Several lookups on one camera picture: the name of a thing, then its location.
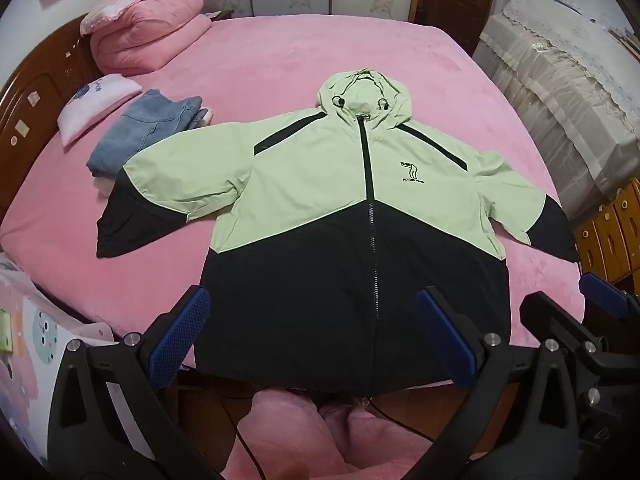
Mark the white folded cloth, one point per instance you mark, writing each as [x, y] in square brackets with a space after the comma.
[105, 186]

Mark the wooden headboard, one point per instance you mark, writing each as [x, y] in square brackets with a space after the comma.
[30, 110]

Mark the furniture under lace cover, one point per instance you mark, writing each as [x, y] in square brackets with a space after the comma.
[560, 85]

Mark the folded blue jeans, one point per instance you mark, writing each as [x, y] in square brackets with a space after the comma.
[140, 125]

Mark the person's pink trousers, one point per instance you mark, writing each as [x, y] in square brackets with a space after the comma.
[290, 435]

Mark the colourful printed blanket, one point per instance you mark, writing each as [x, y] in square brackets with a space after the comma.
[30, 330]

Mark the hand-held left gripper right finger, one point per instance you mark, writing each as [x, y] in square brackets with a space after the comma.
[445, 340]

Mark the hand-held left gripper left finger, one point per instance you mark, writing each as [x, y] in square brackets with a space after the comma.
[185, 325]

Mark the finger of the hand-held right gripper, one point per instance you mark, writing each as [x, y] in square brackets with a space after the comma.
[550, 315]
[607, 297]

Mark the pink bed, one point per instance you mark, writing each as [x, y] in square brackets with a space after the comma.
[300, 60]

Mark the green and black hooded jacket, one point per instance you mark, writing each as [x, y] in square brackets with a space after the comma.
[300, 185]

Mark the wooden desk with drawers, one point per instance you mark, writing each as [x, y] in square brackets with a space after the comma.
[610, 230]

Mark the folded pink quilt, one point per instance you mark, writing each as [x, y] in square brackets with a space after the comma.
[150, 35]

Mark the white printed pillow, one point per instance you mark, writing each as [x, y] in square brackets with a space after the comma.
[95, 97]

